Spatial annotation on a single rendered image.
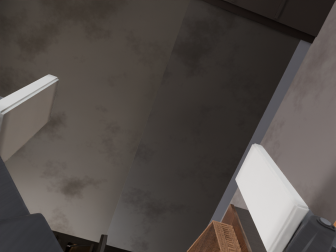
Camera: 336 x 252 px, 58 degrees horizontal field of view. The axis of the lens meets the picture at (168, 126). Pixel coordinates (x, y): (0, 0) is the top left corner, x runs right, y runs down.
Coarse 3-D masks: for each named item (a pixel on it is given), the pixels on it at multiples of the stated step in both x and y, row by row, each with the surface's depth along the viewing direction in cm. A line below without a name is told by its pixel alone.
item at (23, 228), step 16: (0, 160) 9; (0, 176) 9; (0, 192) 8; (16, 192) 8; (0, 208) 8; (16, 208) 8; (0, 224) 7; (16, 224) 7; (32, 224) 7; (0, 240) 6; (16, 240) 6; (32, 240) 7; (48, 240) 7
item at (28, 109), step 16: (48, 80) 17; (16, 96) 14; (32, 96) 15; (48, 96) 17; (0, 112) 12; (16, 112) 13; (32, 112) 15; (48, 112) 18; (0, 128) 12; (16, 128) 14; (32, 128) 16; (0, 144) 13; (16, 144) 15
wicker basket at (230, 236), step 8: (216, 224) 207; (224, 224) 211; (208, 232) 213; (216, 232) 198; (224, 232) 213; (232, 232) 205; (200, 240) 215; (208, 240) 215; (216, 240) 216; (224, 240) 193; (232, 240) 196; (192, 248) 217; (200, 248) 217; (208, 248) 218; (216, 248) 217; (224, 248) 185; (232, 248) 188; (240, 248) 190
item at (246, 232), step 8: (232, 208) 223; (240, 208) 228; (224, 216) 231; (232, 216) 217; (240, 216) 217; (248, 216) 221; (232, 224) 213; (240, 224) 206; (248, 224) 211; (240, 232) 198; (248, 232) 201; (256, 232) 205; (240, 240) 195; (248, 240) 193; (256, 240) 196; (248, 248) 184; (256, 248) 188; (264, 248) 191
